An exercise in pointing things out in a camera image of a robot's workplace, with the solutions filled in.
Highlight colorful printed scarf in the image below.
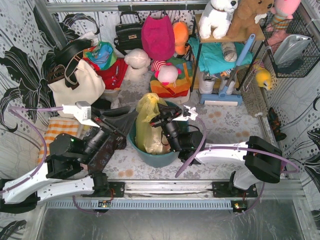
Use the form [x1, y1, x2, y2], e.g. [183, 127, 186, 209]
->
[83, 41, 117, 71]

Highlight teal trash bin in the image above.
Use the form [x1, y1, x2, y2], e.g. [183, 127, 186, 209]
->
[127, 101, 179, 168]

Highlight cream canvas tote bag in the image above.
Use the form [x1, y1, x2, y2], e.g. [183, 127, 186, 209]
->
[48, 59, 106, 107]

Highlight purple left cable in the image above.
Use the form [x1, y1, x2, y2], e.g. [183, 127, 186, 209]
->
[0, 106, 65, 216]

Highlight white plush dog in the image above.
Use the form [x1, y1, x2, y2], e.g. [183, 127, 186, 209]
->
[199, 0, 239, 40]

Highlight magenta felt bag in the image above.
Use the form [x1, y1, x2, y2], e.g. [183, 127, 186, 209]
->
[141, 15, 175, 61]

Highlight silver foil pouch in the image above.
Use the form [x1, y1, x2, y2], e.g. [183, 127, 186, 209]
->
[273, 34, 312, 65]

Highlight blue lint roller mop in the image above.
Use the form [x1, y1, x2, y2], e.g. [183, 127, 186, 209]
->
[199, 33, 256, 107]

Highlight white sneaker right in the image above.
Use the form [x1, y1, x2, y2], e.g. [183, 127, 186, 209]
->
[219, 79, 236, 95]

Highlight pink striped plush doll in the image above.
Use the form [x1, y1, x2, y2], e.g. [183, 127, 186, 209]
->
[151, 60, 182, 86]

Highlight pink plush toy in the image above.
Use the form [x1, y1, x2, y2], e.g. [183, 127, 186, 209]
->
[270, 0, 301, 28]

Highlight yellow plush duck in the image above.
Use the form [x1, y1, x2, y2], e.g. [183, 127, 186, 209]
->
[252, 61, 272, 91]

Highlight black leather handbag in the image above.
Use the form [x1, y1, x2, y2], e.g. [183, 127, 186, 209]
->
[113, 11, 144, 56]

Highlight black wire basket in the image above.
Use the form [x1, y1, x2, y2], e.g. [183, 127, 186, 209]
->
[260, 12, 320, 78]

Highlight cream plush sheep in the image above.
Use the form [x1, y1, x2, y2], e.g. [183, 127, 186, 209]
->
[124, 48, 151, 82]

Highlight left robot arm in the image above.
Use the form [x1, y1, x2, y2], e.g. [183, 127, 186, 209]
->
[0, 101, 138, 214]

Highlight red cloth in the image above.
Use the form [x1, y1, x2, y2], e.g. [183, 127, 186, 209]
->
[88, 58, 128, 90]

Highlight rainbow striped cloth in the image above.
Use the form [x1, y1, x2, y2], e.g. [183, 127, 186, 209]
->
[149, 57, 193, 98]

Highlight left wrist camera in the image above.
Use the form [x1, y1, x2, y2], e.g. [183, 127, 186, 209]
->
[62, 101, 99, 128]

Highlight brown teddy bear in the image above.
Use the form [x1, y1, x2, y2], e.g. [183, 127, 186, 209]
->
[227, 0, 274, 39]

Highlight orange checkered towel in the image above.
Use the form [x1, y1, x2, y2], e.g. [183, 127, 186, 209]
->
[44, 116, 80, 157]

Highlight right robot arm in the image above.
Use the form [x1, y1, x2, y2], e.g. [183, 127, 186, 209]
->
[150, 103, 282, 198]

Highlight teal folded cloth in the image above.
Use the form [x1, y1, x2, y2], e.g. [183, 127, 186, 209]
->
[188, 37, 253, 74]

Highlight aluminium rail base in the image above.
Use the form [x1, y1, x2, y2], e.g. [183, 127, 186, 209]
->
[44, 179, 305, 212]

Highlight yellow trash bag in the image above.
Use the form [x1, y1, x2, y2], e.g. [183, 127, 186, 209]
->
[135, 93, 168, 155]

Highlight beige chenille duster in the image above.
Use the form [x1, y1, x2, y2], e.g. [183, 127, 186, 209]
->
[239, 71, 268, 117]

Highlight black hat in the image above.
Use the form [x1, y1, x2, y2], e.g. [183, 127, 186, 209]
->
[54, 39, 92, 67]

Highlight dark floral necktie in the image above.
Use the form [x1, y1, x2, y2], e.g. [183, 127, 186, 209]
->
[87, 138, 127, 175]

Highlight orange plush toy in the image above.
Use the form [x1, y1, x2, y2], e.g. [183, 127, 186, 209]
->
[172, 21, 189, 55]

